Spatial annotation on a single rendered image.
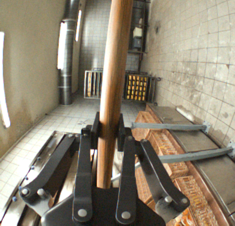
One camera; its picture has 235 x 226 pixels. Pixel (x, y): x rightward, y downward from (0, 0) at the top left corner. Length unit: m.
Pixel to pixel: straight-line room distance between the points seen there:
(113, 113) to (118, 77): 0.05
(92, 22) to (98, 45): 1.06
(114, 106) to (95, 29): 5.29
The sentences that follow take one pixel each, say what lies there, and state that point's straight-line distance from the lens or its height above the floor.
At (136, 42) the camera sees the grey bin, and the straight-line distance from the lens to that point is 4.62.
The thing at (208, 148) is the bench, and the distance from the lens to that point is 1.26.
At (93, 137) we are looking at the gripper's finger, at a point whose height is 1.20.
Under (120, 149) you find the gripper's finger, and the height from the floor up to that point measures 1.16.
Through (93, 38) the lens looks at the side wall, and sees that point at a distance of 5.33.
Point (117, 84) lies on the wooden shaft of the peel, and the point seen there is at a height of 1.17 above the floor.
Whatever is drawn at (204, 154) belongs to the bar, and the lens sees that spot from 1.02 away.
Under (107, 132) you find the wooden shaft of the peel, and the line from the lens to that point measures 0.18.
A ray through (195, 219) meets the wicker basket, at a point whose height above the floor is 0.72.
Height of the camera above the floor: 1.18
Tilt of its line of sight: 3 degrees down
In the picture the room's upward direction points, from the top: 86 degrees counter-clockwise
